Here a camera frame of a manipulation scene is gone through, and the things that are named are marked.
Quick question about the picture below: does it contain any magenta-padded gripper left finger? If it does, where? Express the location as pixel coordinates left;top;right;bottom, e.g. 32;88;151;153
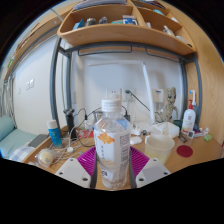
54;145;99;190

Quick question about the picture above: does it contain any flat round red coaster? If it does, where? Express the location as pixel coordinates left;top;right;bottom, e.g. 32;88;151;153
176;144;194;158

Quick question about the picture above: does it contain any grey striped curtain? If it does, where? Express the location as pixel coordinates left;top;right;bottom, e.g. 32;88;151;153
1;74;18;129

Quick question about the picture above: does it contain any grey metal frame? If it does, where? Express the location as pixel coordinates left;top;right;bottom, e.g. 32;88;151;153
49;35;203;141

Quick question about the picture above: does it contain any blue spray bottle white nozzle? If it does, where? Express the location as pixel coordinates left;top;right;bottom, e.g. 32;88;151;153
188;89;198;108

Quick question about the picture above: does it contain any pale green pillow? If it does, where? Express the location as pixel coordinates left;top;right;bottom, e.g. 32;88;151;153
0;114;16;141

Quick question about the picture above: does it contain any cream plastic cup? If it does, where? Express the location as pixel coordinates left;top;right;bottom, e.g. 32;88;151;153
144;134;176;165

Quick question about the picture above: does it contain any clear plastic water bottle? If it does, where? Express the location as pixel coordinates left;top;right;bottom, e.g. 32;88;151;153
92;98;132;190

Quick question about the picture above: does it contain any white power strip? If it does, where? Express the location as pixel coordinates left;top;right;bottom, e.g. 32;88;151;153
130;122;145;136

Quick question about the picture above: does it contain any wooden shelf unit with items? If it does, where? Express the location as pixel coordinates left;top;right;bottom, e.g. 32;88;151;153
57;0;198;57

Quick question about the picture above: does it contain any white wall socket box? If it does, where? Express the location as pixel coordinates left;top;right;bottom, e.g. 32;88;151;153
153;88;165;103

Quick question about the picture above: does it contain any long wooden wall shelf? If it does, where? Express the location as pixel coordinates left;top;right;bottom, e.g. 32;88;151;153
3;14;64;81

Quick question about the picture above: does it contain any white open box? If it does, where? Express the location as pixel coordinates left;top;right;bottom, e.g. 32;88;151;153
151;121;181;139

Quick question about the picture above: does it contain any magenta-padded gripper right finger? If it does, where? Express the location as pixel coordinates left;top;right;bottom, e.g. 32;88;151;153
128;145;172;190

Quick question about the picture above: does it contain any dark grey laptop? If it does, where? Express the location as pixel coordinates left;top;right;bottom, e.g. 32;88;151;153
28;133;51;149

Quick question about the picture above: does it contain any wrapped pale bread bun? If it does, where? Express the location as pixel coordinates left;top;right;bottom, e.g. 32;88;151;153
35;148;56;168

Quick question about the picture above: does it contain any white wall outlet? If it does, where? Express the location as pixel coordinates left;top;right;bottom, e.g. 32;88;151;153
106;87;137;102

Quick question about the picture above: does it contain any white wall switch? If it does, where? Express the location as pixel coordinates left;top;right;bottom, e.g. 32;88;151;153
25;78;35;90

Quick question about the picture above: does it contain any blue white checked blanket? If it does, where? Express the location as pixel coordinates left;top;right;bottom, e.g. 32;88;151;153
9;145;36;163

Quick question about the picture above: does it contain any black electric shaver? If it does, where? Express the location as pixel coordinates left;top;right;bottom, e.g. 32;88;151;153
63;108;78;140

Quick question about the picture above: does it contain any bed with green sheet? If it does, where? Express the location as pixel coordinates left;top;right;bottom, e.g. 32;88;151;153
0;114;51;163

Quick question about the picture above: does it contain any white pump bottle red top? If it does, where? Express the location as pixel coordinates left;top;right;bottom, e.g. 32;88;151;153
181;99;197;136

